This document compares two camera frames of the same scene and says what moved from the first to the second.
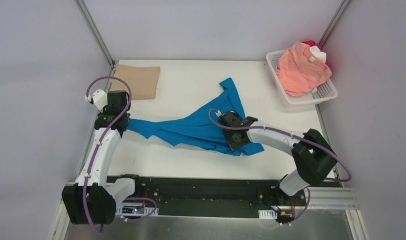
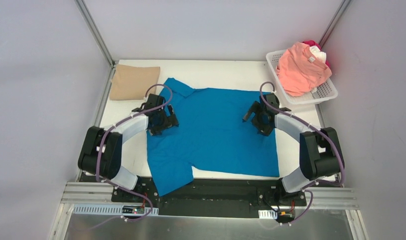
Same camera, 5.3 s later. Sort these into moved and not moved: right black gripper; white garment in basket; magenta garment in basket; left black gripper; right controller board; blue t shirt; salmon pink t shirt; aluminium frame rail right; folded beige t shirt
Moved: left black gripper; blue t shirt; right black gripper
Not moved: right controller board; salmon pink t shirt; white garment in basket; magenta garment in basket; folded beige t shirt; aluminium frame rail right
